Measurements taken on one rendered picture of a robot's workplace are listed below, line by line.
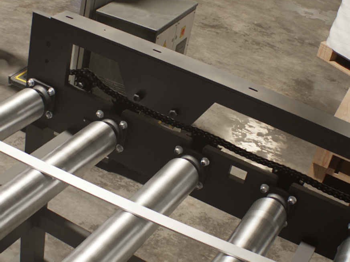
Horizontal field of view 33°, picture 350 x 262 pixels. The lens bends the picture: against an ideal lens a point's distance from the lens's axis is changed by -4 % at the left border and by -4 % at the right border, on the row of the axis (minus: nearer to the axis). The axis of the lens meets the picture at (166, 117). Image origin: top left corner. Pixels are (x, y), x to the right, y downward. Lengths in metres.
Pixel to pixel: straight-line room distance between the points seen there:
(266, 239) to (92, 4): 1.87
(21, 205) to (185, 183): 0.49
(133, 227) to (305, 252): 0.57
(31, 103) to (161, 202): 0.61
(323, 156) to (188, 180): 1.81
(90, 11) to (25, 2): 2.23
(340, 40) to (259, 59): 0.77
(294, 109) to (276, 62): 3.34
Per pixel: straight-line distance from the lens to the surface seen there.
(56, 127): 2.16
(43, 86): 2.11
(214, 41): 5.12
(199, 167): 1.87
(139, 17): 2.99
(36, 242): 2.54
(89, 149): 1.83
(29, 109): 2.01
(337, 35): 5.29
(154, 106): 1.89
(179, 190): 1.74
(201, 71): 1.79
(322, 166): 3.56
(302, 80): 4.88
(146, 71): 1.85
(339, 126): 1.72
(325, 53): 5.39
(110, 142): 1.90
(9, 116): 1.94
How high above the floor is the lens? 1.93
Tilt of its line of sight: 30 degrees down
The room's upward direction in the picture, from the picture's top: 12 degrees clockwise
